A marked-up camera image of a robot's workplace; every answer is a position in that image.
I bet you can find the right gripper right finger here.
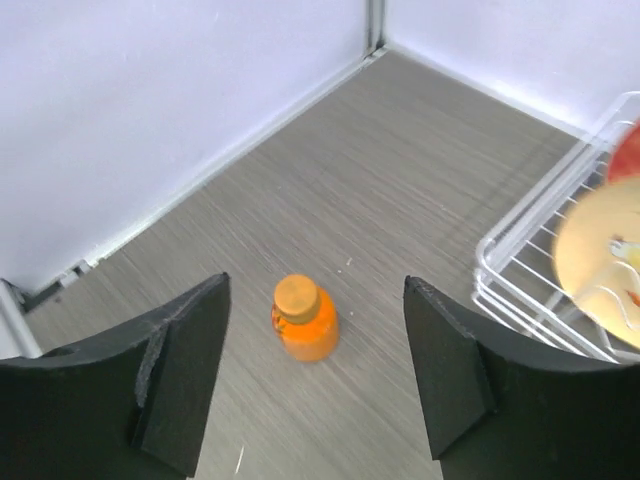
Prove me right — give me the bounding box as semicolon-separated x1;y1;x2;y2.
403;276;639;479

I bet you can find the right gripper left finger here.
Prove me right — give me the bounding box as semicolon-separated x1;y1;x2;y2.
1;273;231;479

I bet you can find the orange juice bottle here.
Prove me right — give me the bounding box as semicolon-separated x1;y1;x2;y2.
271;274;340;363

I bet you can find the orange bottle cap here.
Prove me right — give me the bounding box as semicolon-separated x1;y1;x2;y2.
273;274;320;324

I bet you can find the beige bird plate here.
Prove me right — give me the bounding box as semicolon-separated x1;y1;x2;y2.
552;177;639;348

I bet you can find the red teal floral plate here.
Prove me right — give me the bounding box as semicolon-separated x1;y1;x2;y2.
606;123;640;183

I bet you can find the white wire dish rack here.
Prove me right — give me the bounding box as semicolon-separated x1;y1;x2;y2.
472;91;639;363

